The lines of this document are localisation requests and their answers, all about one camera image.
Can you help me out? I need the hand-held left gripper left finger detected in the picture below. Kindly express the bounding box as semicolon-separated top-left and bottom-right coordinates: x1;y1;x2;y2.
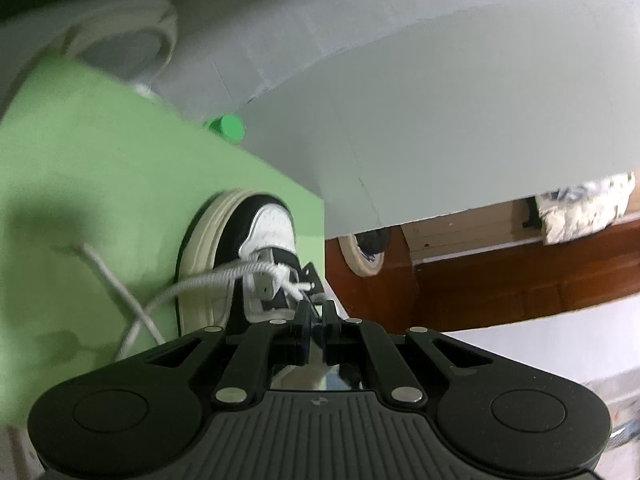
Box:
129;302;313;408

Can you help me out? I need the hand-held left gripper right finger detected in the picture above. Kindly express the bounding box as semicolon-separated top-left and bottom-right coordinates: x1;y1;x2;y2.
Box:
320;300;493;408

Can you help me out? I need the white shoelace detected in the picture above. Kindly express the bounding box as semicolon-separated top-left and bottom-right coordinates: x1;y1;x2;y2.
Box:
75;242;321;361

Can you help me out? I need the white and black sneaker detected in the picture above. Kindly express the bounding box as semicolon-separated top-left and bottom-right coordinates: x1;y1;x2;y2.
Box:
175;189;366;392

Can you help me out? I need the tape roll with black cloth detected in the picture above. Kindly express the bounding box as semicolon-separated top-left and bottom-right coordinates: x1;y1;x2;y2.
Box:
337;232;387;277

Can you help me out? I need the dark cloth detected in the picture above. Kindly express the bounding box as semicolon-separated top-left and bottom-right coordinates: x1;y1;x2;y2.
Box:
356;227;391;256

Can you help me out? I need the brown wooden door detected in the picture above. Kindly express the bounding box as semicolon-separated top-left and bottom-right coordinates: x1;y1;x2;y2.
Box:
400;199;543;263

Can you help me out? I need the green round cap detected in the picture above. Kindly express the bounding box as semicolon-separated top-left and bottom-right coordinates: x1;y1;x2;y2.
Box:
207;114;246;143

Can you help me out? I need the white board panel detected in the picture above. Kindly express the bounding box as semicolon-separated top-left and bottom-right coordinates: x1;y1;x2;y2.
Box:
240;0;640;238

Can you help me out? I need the green foam board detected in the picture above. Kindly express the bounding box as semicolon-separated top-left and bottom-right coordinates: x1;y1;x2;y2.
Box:
0;55;326;428

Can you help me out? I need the white crumpled rag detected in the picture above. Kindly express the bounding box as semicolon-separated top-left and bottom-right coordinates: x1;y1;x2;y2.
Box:
536;172;636;246

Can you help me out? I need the white round fan housing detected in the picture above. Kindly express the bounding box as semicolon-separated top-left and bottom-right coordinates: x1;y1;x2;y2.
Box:
60;0;180;83

